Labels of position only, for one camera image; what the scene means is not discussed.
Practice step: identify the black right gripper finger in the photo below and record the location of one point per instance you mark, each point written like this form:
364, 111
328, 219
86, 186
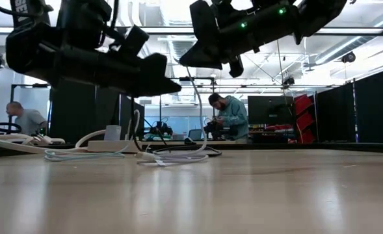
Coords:
204, 52
210, 64

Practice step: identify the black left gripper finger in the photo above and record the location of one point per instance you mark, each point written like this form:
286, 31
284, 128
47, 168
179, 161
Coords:
155, 93
152, 74

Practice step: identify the white charger cube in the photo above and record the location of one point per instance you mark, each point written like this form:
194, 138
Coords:
113, 133

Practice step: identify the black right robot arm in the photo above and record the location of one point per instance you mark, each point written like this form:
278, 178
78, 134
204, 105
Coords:
318, 13

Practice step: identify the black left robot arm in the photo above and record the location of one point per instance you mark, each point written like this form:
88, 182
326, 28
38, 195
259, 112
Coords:
32, 48

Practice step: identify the black background robot arm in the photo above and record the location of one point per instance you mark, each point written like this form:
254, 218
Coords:
162, 130

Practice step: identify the black partition curtain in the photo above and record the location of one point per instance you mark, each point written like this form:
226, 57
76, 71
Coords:
376, 107
80, 113

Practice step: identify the grey laptop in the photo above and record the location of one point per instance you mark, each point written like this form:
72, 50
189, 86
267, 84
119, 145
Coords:
195, 134

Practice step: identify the person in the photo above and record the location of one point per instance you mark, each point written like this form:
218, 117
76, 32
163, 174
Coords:
28, 122
235, 117

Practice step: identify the dark computer mouse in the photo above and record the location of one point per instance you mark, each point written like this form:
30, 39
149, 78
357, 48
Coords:
190, 141

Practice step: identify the small black hanging device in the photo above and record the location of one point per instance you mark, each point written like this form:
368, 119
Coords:
288, 82

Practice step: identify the black monitor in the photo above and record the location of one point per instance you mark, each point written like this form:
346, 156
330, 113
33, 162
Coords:
269, 110

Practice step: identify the white plug cluster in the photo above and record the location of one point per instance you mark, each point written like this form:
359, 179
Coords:
48, 140

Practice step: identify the red bin rack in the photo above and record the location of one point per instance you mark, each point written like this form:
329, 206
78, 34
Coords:
303, 122

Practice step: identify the black background rig frame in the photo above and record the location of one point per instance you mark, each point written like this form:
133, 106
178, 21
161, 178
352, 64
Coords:
194, 79
11, 104

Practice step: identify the silver ventilation duct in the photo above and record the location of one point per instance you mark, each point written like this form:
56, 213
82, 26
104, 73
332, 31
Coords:
181, 48

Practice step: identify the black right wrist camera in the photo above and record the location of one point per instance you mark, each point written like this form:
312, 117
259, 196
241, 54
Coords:
204, 22

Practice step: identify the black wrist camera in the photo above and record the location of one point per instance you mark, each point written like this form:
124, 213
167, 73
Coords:
204, 22
134, 40

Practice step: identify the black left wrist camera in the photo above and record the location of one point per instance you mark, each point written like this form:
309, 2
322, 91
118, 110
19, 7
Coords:
134, 40

